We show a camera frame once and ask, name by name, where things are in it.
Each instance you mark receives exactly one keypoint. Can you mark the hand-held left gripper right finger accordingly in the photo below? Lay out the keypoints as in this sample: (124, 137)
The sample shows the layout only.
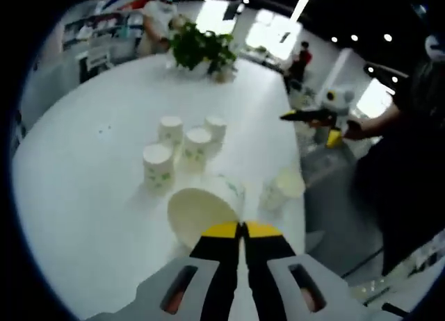
(271, 286)

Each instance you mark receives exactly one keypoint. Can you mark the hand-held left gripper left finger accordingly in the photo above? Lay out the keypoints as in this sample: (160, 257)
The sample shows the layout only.
(208, 282)

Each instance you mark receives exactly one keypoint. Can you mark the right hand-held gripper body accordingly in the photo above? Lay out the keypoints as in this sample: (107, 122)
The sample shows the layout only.
(339, 102)

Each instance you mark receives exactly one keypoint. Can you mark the paper cup with green print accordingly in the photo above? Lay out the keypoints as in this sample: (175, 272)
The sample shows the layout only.
(158, 168)
(197, 147)
(283, 189)
(216, 131)
(171, 131)
(198, 213)

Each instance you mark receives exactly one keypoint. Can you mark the person's right hand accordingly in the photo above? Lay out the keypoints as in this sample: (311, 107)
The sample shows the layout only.
(356, 131)

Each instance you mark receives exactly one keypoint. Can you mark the straight ceiling light strip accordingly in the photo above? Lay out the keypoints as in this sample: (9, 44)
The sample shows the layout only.
(302, 5)

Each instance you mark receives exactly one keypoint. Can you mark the white worn device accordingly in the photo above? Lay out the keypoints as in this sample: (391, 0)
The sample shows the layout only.
(434, 48)

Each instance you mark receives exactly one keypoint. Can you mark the green potted plant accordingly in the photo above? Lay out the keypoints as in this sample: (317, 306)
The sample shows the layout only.
(198, 48)

